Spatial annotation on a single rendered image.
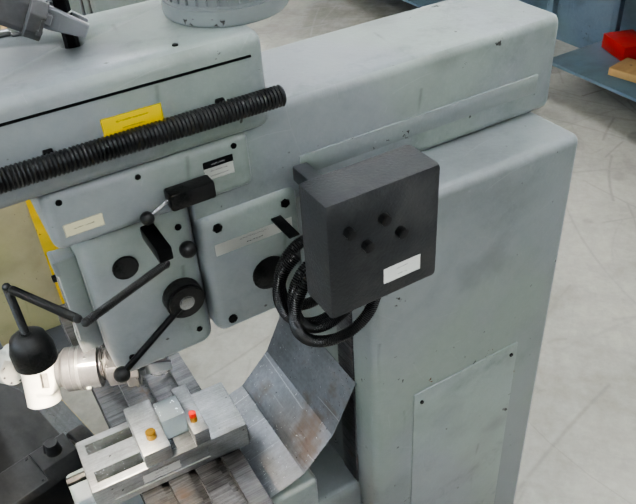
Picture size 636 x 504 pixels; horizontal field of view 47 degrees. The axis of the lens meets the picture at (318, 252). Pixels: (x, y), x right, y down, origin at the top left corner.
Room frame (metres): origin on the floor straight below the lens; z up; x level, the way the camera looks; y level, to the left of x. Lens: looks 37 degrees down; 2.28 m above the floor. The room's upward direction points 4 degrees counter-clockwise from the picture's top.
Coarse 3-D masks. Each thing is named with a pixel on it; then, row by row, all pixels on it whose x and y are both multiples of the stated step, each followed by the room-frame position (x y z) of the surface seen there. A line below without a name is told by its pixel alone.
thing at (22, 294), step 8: (8, 288) 0.87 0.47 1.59; (16, 288) 0.87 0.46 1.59; (16, 296) 0.86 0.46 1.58; (24, 296) 0.85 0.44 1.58; (32, 296) 0.85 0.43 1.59; (40, 304) 0.83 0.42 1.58; (48, 304) 0.83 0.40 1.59; (56, 304) 0.83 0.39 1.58; (56, 312) 0.81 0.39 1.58; (64, 312) 0.81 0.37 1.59; (72, 312) 0.81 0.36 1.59; (72, 320) 0.80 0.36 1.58; (80, 320) 0.79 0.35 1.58
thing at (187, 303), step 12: (168, 288) 0.97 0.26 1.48; (180, 288) 0.96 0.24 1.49; (192, 288) 0.97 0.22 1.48; (168, 300) 0.95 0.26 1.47; (180, 300) 0.96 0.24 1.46; (192, 300) 0.96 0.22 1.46; (180, 312) 0.96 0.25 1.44; (192, 312) 0.97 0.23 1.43; (168, 324) 0.94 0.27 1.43; (156, 336) 0.93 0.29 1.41; (144, 348) 0.92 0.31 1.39; (132, 360) 0.91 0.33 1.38; (120, 372) 0.89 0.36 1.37
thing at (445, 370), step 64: (512, 128) 1.31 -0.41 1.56; (448, 192) 1.11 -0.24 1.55; (512, 192) 1.18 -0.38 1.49; (448, 256) 1.11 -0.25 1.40; (512, 256) 1.19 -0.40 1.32; (384, 320) 1.04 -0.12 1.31; (448, 320) 1.11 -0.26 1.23; (512, 320) 1.20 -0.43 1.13; (384, 384) 1.04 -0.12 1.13; (448, 384) 1.11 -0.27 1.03; (512, 384) 1.22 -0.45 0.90; (384, 448) 1.04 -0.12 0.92; (448, 448) 1.12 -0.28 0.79; (512, 448) 1.24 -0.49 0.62
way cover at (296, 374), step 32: (288, 352) 1.28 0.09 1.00; (320, 352) 1.20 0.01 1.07; (256, 384) 1.28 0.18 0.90; (288, 384) 1.22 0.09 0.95; (320, 384) 1.15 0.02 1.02; (352, 384) 1.09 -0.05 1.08; (256, 416) 1.20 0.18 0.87; (288, 416) 1.15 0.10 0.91; (320, 416) 1.11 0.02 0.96; (256, 448) 1.11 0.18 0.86; (288, 448) 1.09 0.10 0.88; (320, 448) 1.05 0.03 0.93; (288, 480) 1.01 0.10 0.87
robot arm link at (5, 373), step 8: (8, 344) 1.08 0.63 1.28; (0, 352) 1.05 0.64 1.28; (8, 352) 1.04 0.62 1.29; (0, 360) 1.05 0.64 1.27; (8, 360) 1.04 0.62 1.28; (0, 368) 1.04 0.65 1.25; (8, 368) 1.06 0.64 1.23; (0, 376) 1.04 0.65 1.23; (8, 376) 1.05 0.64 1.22; (16, 376) 1.06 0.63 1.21; (8, 384) 1.04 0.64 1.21
